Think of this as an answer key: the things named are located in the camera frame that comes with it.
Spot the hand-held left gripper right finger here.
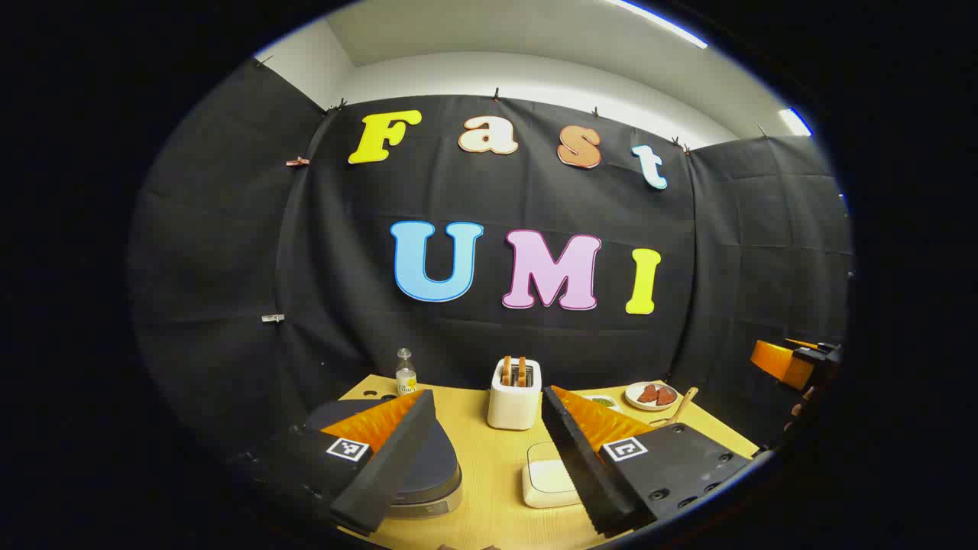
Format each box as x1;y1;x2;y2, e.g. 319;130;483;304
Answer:
541;385;766;539

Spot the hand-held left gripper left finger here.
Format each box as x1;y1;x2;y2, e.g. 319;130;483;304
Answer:
229;388;437;536

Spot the dark grey rice cooker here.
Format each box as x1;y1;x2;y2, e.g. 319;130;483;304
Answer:
306;397;464;521

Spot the wooden spoon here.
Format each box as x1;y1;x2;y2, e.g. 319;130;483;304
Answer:
668;387;699;425

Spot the small clear glass bottle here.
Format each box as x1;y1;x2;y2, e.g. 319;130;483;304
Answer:
395;348;418;396

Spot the round white plate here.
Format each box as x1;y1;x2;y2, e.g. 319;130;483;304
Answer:
624;381;680;412

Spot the white toaster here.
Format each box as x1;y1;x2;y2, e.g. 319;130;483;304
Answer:
487;357;543;431

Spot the black backdrop cloth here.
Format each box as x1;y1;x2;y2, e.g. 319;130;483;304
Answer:
128;57;853;474

